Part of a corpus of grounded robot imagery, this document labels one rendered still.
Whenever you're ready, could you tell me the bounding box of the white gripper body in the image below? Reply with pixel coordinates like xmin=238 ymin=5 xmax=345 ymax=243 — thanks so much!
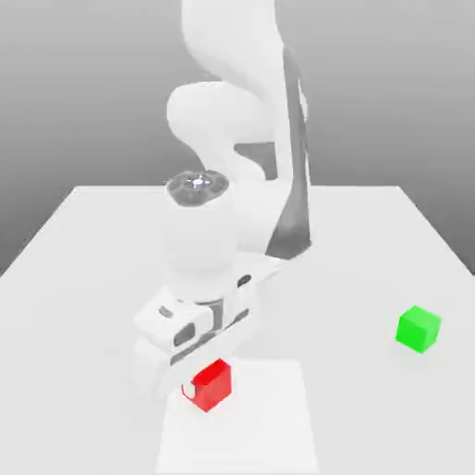
xmin=133 ymin=261 xmax=286 ymax=403

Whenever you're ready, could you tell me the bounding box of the small green cube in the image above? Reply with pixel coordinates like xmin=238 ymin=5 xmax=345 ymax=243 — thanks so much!
xmin=394 ymin=304 xmax=443 ymax=354

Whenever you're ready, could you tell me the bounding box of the small red cube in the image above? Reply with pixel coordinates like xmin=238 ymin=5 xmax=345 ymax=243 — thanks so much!
xmin=180 ymin=357 xmax=233 ymax=414

